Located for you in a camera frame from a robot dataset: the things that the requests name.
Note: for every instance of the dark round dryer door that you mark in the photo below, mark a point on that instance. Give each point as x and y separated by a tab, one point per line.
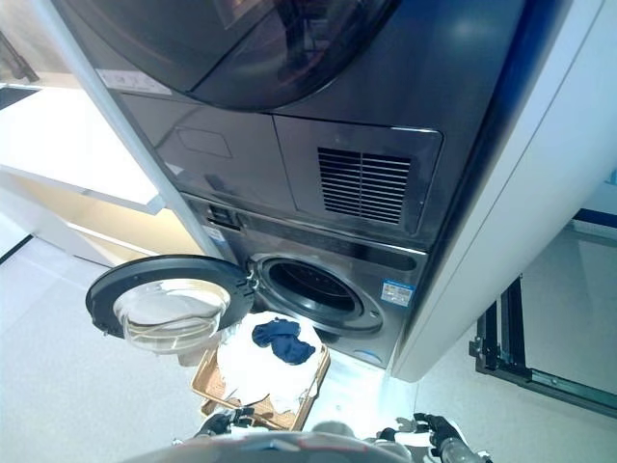
193	38

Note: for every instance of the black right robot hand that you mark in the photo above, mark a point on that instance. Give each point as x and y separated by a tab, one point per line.
441	427

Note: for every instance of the woven wicker laundry basket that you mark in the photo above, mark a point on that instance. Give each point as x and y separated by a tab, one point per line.
209	386

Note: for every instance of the blue white energy label sticker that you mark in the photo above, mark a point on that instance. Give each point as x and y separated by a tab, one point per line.
397	292

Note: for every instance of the white cloth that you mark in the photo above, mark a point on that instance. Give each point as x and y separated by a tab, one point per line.
241	357

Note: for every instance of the black metal frame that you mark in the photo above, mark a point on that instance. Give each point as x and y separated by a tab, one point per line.
501	357

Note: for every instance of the beige lower cabinet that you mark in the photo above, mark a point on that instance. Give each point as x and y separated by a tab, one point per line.
96	217

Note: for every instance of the white counter top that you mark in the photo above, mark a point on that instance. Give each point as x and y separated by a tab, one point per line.
62	144

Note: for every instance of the white narrow cabinet panel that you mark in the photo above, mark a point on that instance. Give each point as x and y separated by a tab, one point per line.
135	135

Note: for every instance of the grey washing machine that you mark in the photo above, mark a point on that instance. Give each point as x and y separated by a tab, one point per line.
337	251

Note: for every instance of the round glass washing machine door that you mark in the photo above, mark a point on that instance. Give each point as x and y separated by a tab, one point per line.
144	280

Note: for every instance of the slatted dryer vent grille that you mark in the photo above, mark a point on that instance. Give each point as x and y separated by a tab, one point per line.
364	185

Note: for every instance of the white cabinet side panel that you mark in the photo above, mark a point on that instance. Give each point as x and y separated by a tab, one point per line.
530	217

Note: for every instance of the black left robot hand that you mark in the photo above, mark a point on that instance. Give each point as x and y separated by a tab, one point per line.
219	423

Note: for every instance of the dark blue garment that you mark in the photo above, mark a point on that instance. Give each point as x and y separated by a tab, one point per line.
284	343

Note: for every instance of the grey robot torso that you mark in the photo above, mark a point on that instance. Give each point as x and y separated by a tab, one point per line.
270	446

